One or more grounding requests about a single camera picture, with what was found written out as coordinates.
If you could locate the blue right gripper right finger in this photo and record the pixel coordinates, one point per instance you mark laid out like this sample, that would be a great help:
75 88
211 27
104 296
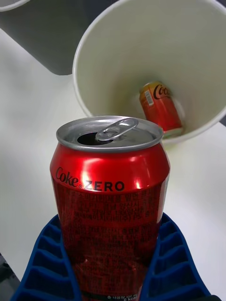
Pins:
171 270

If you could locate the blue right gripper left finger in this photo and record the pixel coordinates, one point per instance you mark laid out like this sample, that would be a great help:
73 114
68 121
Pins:
47 270

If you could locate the red drink can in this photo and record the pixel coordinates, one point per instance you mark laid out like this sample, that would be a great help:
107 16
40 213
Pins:
108 211

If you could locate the orange-red drink can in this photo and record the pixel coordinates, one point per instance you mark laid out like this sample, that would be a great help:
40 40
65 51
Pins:
162 110

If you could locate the grey plastic bin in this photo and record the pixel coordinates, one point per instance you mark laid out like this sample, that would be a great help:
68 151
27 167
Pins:
47 47

